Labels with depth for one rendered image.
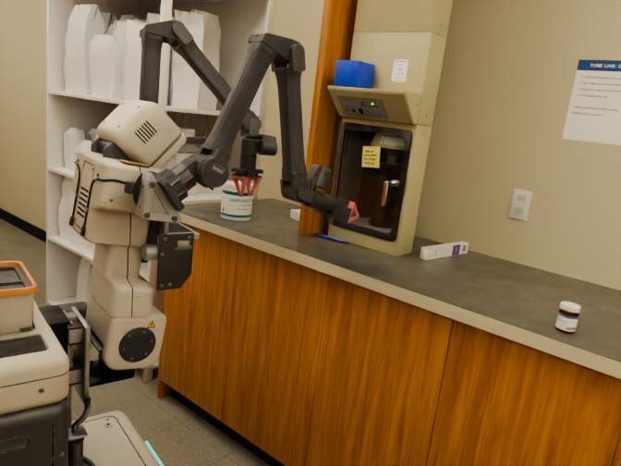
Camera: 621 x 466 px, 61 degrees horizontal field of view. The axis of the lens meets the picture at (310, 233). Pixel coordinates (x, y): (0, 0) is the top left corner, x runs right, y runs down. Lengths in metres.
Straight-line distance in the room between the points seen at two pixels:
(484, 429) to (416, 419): 0.21
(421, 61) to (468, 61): 0.44
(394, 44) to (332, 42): 0.24
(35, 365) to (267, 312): 0.92
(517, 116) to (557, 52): 0.25
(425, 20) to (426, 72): 0.17
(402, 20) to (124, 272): 1.22
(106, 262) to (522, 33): 1.66
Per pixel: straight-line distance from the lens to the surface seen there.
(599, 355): 1.42
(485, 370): 1.56
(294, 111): 1.47
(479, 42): 2.28
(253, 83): 1.40
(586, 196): 2.11
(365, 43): 2.01
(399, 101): 1.79
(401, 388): 1.70
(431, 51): 1.89
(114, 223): 1.46
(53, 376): 1.35
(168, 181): 1.30
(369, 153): 1.94
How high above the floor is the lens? 1.41
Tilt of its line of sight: 13 degrees down
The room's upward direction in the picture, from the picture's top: 7 degrees clockwise
